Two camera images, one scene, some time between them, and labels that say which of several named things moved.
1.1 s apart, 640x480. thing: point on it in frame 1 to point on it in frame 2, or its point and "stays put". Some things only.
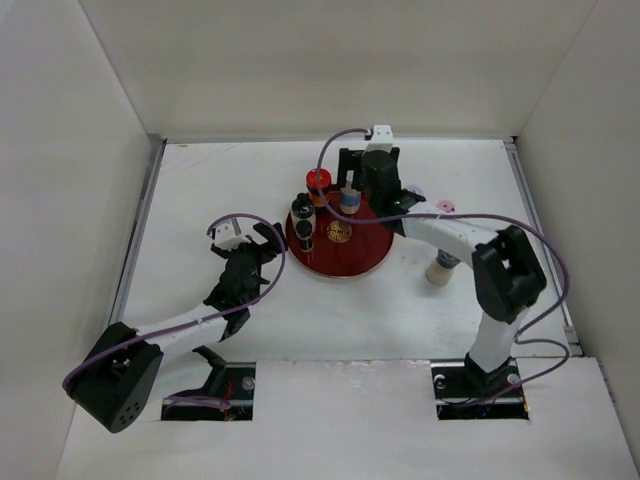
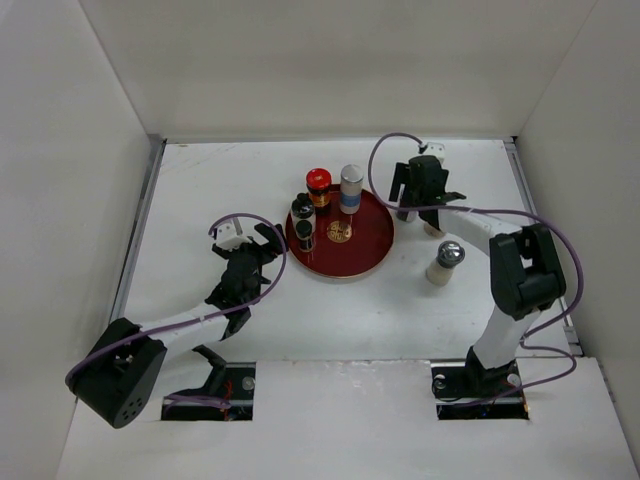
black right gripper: (351, 160) to (403, 173)
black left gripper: (246, 247) stays put
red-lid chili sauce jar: (313, 189) stays put
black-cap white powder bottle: (303, 207) stays put
